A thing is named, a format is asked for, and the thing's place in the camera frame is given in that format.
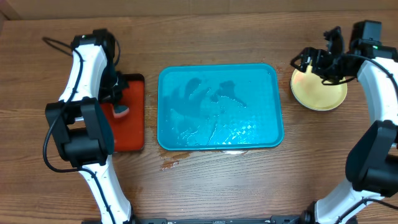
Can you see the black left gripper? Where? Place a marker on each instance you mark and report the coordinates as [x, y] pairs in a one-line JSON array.
[[115, 98]]

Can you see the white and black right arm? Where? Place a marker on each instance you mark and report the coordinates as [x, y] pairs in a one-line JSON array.
[[371, 172]]

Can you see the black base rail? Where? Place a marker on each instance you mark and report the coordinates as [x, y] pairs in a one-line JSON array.
[[276, 219]]

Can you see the green and pink sponge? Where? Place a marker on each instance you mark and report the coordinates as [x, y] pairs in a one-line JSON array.
[[120, 110]]

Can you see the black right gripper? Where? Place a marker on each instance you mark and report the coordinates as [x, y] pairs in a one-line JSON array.
[[315, 62]]

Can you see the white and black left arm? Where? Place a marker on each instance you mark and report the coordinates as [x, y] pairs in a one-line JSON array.
[[79, 127]]

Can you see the black tray with red liquid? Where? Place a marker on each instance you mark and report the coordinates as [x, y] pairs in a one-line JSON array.
[[128, 129]]

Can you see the yellow plate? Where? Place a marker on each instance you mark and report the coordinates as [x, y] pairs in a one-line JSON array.
[[310, 92]]

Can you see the teal plastic tray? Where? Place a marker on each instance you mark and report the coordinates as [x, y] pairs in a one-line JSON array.
[[219, 107]]

